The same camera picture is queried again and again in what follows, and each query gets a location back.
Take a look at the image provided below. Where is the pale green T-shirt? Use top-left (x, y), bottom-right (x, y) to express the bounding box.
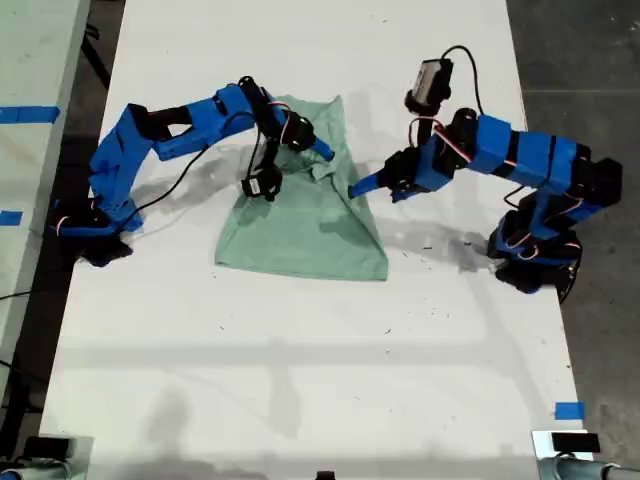
top-left (213, 94), bottom-right (390, 282)

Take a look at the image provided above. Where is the black metal strut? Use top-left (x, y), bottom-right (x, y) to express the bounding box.
top-left (79, 9), bottom-right (112, 91)

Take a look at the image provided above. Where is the long blue tape strip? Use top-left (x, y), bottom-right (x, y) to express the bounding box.
top-left (0, 105), bottom-right (62, 125)

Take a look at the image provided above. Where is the blue tape patch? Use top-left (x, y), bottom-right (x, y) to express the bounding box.
top-left (554, 401), bottom-right (586, 421)

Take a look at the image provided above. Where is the pale grey side table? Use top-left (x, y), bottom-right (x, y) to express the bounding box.
top-left (0, 0), bottom-right (94, 396)

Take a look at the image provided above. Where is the white metal plate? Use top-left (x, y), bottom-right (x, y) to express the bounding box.
top-left (531, 428), bottom-right (597, 462)

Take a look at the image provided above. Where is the small black box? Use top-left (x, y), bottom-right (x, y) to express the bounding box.
top-left (551, 432), bottom-right (600, 454)
top-left (22, 437), bottom-right (71, 461)

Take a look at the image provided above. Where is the grey metal tube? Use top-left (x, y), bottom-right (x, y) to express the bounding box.
top-left (0, 459), bottom-right (71, 480)
top-left (537, 454), bottom-right (640, 480)

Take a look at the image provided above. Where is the short black camera stalk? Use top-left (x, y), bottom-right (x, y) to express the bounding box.
top-left (257, 134), bottom-right (281, 174)
top-left (414, 110), bottom-right (437, 151)

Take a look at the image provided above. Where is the red white servo wire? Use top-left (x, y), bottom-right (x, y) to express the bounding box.
top-left (408, 116), bottom-right (474, 166)

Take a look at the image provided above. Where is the black camera box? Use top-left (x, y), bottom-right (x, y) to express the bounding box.
top-left (404, 58), bottom-right (455, 114)
top-left (241, 167), bottom-right (285, 202)

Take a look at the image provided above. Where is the thin black camera cable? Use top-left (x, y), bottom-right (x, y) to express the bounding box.
top-left (132, 110), bottom-right (266, 211)
top-left (440, 44), bottom-right (486, 117)

